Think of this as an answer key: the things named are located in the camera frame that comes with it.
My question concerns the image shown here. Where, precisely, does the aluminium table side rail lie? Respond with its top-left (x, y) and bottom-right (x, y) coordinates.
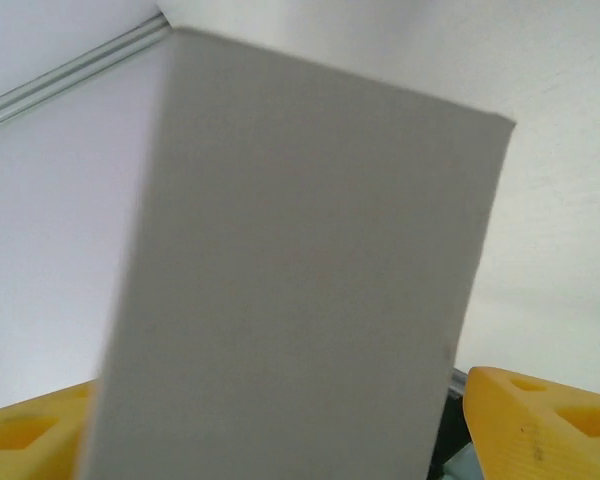
top-left (446, 369), bottom-right (470, 399)

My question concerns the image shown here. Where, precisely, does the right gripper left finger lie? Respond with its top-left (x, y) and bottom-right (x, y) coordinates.
top-left (0, 381), bottom-right (100, 480)

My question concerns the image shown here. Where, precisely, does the white paper box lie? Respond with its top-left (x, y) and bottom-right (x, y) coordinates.
top-left (77, 25), bottom-right (518, 480)

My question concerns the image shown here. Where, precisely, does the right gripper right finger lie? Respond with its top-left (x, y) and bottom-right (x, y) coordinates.
top-left (466, 365), bottom-right (600, 480)

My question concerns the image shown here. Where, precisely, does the aluminium frame post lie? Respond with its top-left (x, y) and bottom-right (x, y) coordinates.
top-left (0, 13), bottom-right (171, 134)

